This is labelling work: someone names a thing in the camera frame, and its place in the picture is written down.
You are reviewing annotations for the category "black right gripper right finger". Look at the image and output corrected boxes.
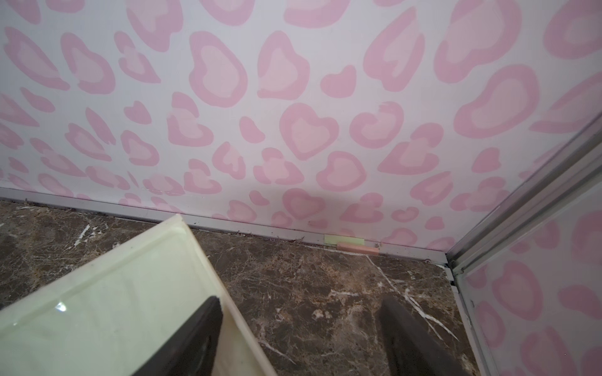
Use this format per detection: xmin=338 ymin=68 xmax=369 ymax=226
xmin=378 ymin=296 xmax=467 ymax=376

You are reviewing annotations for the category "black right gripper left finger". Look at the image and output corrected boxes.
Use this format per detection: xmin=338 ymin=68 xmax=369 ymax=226
xmin=134 ymin=296 xmax=224 ymax=375

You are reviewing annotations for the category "cream drawer cabinet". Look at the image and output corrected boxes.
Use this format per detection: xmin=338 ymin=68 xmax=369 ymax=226
xmin=1 ymin=216 xmax=275 ymax=375

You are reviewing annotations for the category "green tape strip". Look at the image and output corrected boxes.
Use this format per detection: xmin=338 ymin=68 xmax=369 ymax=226
xmin=324 ymin=234 xmax=365 ymax=246

